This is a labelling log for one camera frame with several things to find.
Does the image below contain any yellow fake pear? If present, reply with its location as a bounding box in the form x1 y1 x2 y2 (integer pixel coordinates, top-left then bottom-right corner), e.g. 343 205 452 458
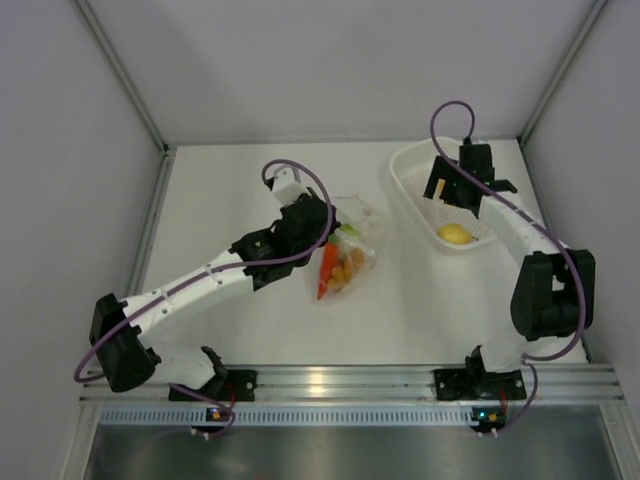
437 223 474 245

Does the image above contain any clear zip top bag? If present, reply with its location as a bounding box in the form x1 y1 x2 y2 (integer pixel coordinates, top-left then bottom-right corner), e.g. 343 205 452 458
316 195 387 301

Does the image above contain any orange fake fruit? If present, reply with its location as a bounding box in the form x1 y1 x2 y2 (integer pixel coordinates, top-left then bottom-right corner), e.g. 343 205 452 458
328 248 366 293

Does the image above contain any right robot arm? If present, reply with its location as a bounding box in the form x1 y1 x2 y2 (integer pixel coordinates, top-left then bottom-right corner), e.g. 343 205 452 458
424 139 595 397

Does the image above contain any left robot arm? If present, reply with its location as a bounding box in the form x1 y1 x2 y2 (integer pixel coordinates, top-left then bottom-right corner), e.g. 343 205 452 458
89 193 339 400

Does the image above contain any fake carrot with green leaves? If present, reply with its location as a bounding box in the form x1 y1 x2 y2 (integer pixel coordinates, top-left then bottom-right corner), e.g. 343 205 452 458
316 235 340 300

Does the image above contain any green fake cabbage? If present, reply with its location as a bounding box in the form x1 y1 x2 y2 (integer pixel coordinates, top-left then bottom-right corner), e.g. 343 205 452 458
336 223 366 241

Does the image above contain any white perforated plastic basket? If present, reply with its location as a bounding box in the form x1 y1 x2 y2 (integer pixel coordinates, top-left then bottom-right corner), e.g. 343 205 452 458
389 137 521 253

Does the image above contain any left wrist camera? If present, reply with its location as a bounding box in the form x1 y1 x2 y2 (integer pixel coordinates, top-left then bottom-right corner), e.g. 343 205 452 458
266 166 306 206

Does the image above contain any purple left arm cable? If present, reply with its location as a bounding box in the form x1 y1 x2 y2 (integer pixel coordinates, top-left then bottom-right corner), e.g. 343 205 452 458
74 159 334 384

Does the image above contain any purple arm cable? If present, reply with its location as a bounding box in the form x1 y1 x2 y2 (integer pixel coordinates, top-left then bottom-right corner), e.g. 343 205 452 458
429 100 587 362
74 159 334 384

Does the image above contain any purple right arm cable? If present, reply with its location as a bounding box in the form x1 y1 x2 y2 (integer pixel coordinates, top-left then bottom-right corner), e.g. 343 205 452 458
429 100 587 362

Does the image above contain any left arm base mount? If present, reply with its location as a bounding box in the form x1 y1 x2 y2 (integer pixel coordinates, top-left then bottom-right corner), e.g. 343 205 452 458
168 368 258 402

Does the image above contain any white slotted cable duct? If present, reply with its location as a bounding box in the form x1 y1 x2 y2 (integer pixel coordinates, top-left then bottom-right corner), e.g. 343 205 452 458
99 406 485 427

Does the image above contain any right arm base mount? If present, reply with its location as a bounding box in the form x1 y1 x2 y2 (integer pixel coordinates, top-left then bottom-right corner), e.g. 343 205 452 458
433 368 527 401

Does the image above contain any aluminium mounting rail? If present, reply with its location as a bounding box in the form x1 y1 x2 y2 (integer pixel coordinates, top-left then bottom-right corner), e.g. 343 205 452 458
82 363 621 402

